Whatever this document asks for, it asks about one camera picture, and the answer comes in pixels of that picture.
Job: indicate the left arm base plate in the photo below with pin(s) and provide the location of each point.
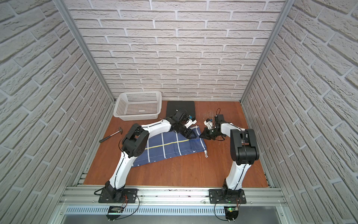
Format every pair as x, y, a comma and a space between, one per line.
129, 194

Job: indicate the white plastic basket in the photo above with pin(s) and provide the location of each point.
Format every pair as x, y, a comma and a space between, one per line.
138, 105

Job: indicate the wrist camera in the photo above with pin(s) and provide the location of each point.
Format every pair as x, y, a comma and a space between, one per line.
191, 121
214, 123

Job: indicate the controller box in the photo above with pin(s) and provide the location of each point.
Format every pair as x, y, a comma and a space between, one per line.
114, 212
231, 213

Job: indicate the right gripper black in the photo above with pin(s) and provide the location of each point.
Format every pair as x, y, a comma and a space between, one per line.
206, 134

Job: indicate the black plastic tool case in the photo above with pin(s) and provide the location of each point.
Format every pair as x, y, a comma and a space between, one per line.
187, 107

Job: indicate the steel claw hammer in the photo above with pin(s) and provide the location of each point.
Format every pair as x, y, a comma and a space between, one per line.
106, 138

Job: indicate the aluminium mounting rail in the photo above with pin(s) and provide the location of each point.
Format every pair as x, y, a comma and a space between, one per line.
181, 196

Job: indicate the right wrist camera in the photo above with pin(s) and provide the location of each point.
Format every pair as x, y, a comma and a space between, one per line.
214, 123

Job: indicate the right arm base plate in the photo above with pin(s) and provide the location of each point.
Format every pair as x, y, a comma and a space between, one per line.
227, 196

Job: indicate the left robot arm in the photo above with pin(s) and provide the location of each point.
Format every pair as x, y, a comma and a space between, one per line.
133, 145

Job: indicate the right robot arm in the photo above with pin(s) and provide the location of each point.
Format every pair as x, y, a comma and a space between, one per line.
243, 151

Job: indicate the left controller box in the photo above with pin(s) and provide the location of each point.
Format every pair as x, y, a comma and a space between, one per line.
114, 212

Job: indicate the blue plaid pillowcase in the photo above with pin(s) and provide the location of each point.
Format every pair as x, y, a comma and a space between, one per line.
169, 145

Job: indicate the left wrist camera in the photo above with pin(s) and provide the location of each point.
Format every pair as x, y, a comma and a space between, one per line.
191, 121

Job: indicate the right controller box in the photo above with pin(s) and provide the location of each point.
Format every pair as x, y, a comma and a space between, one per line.
231, 213

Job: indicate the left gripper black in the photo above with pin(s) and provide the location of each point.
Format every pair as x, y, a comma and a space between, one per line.
184, 129

